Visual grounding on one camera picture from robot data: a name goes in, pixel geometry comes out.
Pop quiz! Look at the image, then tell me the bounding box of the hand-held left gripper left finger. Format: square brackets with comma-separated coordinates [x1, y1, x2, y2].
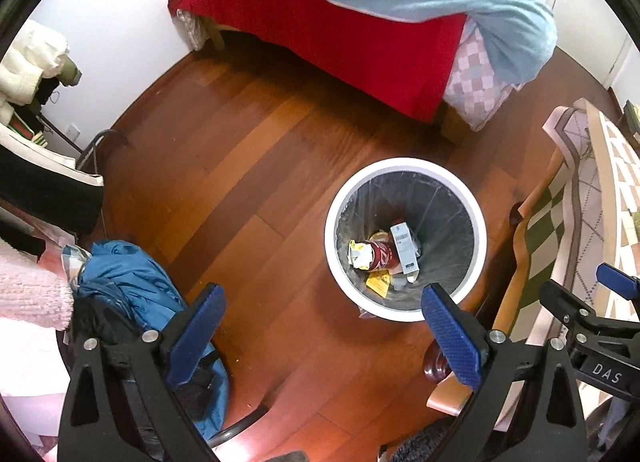
[57, 283, 227, 462]

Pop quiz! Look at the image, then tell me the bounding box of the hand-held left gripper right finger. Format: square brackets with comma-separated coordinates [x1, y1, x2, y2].
[421, 283, 589, 462]

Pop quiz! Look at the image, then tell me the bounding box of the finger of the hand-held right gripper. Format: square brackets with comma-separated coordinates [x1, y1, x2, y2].
[596, 262, 640, 301]
[540, 279, 609, 331]

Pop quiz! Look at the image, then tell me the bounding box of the long white box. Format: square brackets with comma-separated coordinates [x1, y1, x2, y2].
[390, 222, 423, 277]

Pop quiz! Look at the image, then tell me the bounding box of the red soda can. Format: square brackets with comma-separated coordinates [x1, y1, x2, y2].
[367, 235, 401, 273]

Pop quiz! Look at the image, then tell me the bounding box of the white round trash bin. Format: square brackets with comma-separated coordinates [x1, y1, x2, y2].
[324, 157, 488, 323]

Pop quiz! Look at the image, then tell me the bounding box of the white yellow wrapper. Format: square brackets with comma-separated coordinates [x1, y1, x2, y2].
[347, 239, 373, 270]

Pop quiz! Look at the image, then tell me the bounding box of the checkered printed tablecloth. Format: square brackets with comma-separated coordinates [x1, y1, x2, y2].
[515, 97, 640, 393]

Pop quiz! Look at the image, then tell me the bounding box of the blue jacket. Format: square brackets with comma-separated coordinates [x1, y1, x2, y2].
[62, 239, 231, 443]

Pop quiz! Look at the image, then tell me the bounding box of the clear bin liner bag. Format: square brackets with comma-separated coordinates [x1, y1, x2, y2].
[335, 175, 476, 315]

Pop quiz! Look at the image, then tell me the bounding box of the black curved metal tube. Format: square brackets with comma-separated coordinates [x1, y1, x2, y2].
[207, 404, 271, 448]

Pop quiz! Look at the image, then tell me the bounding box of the green carton box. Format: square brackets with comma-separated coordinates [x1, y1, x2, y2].
[622, 100, 640, 143]

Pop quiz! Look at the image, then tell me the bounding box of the pink fluffy garment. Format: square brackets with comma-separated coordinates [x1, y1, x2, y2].
[0, 237, 76, 333]

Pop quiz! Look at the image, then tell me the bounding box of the wooden bed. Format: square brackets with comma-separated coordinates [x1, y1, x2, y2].
[167, 0, 558, 145]

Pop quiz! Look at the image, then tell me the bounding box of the striped green red bag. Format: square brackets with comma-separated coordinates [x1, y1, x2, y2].
[10, 110, 49, 148]

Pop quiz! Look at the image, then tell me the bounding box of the white door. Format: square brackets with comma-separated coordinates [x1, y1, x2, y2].
[547, 0, 633, 90]

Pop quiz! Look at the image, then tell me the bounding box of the olive green garment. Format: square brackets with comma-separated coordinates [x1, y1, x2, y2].
[56, 55, 83, 88]

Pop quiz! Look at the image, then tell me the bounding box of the red bed sheet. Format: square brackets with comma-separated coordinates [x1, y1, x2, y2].
[167, 0, 468, 123]

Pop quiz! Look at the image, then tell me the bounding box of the white fluffy jacket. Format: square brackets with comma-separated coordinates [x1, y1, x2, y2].
[0, 20, 71, 116]

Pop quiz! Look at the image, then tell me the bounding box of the wooden table frame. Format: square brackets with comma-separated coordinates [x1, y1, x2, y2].
[425, 202, 566, 417]

